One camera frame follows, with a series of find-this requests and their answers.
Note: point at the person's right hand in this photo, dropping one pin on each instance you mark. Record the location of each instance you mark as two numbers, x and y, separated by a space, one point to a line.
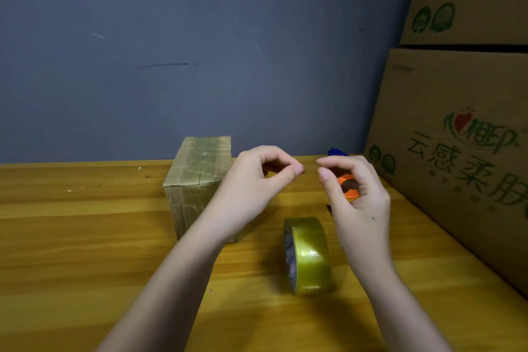
363 224

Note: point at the person's right thumb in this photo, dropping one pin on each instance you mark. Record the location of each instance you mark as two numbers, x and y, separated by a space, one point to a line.
331 193

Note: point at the large printed cardboard carton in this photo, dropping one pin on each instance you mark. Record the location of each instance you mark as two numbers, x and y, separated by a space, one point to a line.
453 166

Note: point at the person's left forearm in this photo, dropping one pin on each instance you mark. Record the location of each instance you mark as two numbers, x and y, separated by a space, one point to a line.
173 285

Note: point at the person's left thumb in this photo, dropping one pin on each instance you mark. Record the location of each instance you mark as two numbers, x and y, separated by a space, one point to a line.
284 179

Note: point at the person's right forearm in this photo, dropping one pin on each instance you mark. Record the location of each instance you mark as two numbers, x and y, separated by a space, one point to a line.
400 314

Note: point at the yellow packing tape roll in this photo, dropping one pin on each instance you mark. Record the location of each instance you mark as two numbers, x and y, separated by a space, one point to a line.
309 257

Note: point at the blue plastic object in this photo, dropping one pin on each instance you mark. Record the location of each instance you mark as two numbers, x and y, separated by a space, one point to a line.
337 152

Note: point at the person's left hand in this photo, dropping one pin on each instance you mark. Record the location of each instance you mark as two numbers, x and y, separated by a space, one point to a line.
239 195

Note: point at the small taped cardboard box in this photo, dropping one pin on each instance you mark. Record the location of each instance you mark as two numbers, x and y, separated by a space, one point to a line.
196 182

